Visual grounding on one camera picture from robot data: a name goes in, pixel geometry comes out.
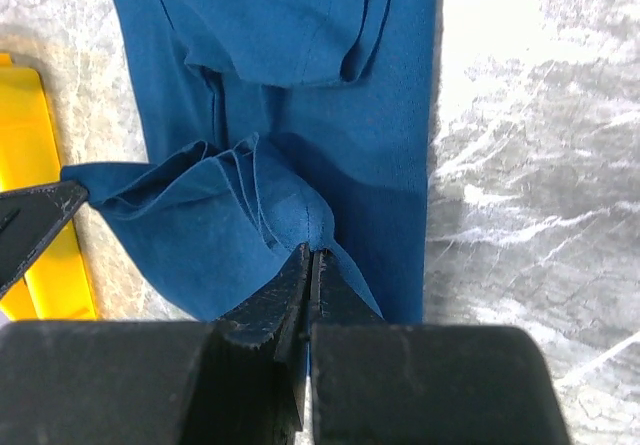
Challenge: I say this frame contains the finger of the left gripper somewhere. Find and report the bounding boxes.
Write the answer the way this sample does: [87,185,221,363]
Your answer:
[1,181,88,297]

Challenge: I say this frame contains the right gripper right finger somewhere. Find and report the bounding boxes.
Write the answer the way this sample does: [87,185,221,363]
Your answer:
[310,252,570,444]

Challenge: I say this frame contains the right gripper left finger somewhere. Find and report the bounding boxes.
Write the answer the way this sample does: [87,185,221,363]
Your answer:
[1,245,310,444]

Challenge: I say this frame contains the blue t-shirt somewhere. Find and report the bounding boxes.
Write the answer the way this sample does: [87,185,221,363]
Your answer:
[61,0,436,324]

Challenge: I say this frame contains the yellow plastic tray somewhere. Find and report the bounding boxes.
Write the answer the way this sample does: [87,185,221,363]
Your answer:
[1,53,99,321]

